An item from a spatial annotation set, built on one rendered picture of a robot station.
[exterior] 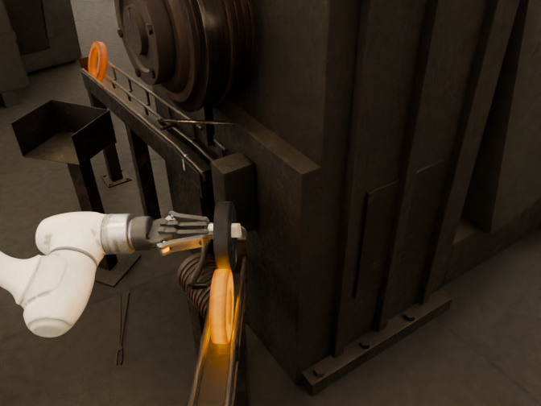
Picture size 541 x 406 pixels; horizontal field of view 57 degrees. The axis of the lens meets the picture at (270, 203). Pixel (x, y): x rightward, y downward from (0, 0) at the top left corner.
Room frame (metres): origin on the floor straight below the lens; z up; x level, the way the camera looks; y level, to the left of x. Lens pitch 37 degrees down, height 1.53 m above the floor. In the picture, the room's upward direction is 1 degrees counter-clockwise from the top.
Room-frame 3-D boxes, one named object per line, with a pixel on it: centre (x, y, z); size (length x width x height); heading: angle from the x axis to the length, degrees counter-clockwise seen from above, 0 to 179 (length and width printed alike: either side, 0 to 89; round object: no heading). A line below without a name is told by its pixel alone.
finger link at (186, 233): (0.83, 0.19, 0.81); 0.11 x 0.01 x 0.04; 86
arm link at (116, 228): (0.85, 0.33, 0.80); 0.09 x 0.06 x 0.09; 178
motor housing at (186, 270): (0.99, 0.17, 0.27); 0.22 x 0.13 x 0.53; 33
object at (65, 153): (1.59, 0.73, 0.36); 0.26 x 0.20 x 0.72; 68
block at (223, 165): (1.15, 0.10, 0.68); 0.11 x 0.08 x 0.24; 123
